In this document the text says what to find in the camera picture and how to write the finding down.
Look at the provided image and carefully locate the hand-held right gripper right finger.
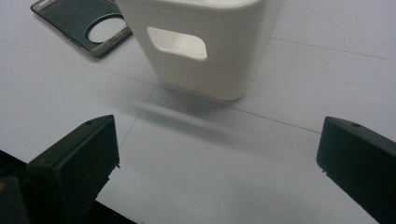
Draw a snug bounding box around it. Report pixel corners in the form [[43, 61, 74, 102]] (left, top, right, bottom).
[[316, 116, 396, 224]]

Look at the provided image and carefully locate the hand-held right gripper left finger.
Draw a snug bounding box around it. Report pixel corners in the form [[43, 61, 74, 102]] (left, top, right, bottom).
[[26, 115, 121, 224]]

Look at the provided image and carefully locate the white plastic bin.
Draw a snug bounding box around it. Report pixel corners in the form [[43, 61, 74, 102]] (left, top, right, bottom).
[[115, 0, 284, 102]]

